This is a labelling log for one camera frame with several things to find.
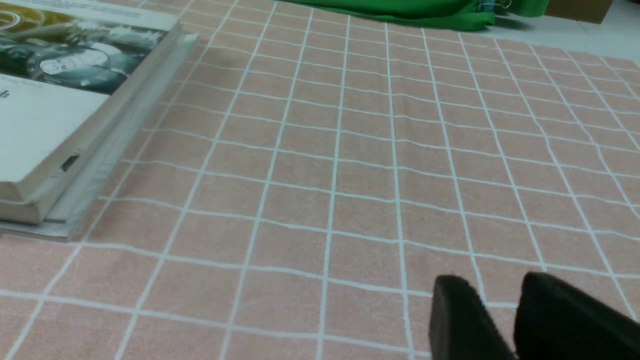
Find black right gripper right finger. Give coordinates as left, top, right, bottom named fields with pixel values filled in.
left=514, top=272, right=640, bottom=360

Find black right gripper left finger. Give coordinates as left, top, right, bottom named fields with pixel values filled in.
left=429, top=275, right=516, bottom=360

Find pink checkered tablecloth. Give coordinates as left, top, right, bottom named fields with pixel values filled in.
left=1, top=0, right=639, bottom=360

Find brown cardboard box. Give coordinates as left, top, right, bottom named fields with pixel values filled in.
left=544, top=0, right=614, bottom=25

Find green backdrop cloth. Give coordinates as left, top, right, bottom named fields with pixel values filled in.
left=294, top=0, right=549, bottom=32

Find blue binder clip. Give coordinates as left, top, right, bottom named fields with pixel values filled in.
left=477, top=0, right=513, bottom=14

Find bottom thin white book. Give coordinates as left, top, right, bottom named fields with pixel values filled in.
left=0, top=90, right=166, bottom=240

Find middle book beige pages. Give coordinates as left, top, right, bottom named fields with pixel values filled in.
left=1, top=30, right=199, bottom=231

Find top book white cover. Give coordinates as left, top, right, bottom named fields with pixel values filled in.
left=0, top=0, right=182, bottom=202

